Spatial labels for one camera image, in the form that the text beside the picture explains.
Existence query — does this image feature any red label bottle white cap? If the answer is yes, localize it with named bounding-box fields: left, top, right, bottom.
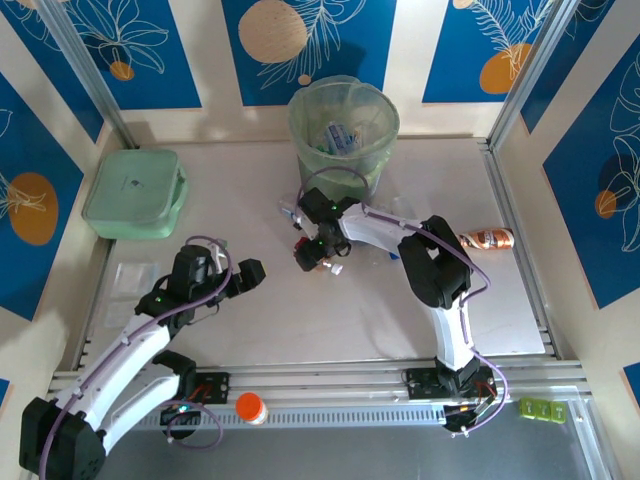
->
left=293, top=238, right=346, bottom=277

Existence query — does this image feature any soda water bottle blue cap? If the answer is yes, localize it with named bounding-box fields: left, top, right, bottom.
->
left=324, top=121, right=362, bottom=154

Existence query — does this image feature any green mesh trash bin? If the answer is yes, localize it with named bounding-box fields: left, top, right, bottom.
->
left=289, top=74, right=401, bottom=202

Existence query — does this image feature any pale green plastic bin liner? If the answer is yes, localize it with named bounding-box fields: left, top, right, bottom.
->
left=289, top=74, right=401, bottom=171

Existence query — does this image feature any clear plastic packet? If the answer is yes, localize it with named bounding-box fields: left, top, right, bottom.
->
left=114, top=260, right=161, bottom=294

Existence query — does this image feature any mint green zip case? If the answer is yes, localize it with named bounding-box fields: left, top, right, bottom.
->
left=81, top=148, right=190, bottom=240

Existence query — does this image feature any orange cap bottle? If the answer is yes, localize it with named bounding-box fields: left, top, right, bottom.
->
left=235, top=392, right=270, bottom=427

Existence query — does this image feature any grey metal shelf plate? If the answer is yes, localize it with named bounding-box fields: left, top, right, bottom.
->
left=94, top=427, right=601, bottom=480

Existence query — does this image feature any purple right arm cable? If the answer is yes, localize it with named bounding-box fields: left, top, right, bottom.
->
left=294, top=166, right=510, bottom=401

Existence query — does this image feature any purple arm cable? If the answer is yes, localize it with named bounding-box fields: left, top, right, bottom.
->
left=294, top=166, right=510, bottom=401
left=38, top=234, right=235, bottom=480

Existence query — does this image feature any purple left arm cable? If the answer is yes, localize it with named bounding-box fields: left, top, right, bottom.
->
left=38, top=234, right=235, bottom=480

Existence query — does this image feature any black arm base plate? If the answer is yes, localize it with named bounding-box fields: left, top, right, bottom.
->
left=195, top=371, right=232, bottom=404
left=406, top=368, right=441, bottom=401

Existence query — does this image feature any aluminium front rail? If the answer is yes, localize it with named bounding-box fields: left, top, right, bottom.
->
left=49, top=357, right=586, bottom=404

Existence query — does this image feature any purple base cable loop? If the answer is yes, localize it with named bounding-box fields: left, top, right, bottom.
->
left=166, top=399, right=224, bottom=450
left=447, top=394, right=511, bottom=439

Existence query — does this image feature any grey slotted cable duct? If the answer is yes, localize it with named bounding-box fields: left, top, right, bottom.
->
left=134, top=405, right=449, bottom=430

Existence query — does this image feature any aluminium side rail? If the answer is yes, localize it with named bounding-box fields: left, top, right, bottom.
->
left=479, top=137, right=557, bottom=359

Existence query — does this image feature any aluminium frame post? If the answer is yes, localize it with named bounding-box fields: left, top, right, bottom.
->
left=37, top=0, right=142, bottom=150
left=487, top=0, right=590, bottom=151

